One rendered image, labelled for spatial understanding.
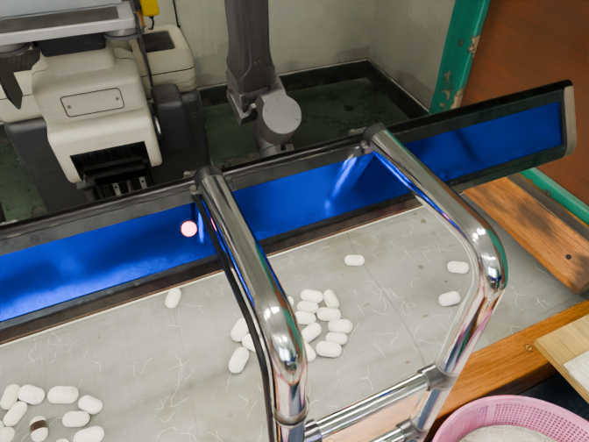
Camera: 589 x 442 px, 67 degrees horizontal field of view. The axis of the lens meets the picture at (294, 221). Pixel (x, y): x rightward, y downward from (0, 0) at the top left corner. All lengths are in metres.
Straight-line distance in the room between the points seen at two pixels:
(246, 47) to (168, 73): 0.72
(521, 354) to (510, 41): 0.49
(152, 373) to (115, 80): 0.64
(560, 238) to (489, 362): 0.22
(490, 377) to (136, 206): 0.51
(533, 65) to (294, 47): 2.06
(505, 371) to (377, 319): 0.19
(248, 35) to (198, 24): 1.93
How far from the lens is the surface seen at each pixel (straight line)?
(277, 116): 0.64
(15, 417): 0.71
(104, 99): 1.08
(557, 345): 0.73
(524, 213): 0.81
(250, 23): 0.63
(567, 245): 0.78
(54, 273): 0.36
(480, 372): 0.68
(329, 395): 0.65
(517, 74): 0.84
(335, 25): 2.82
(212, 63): 2.65
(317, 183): 0.38
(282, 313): 0.25
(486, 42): 0.89
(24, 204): 2.32
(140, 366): 0.70
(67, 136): 1.09
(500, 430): 0.69
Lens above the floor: 1.33
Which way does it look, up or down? 44 degrees down
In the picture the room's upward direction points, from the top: straight up
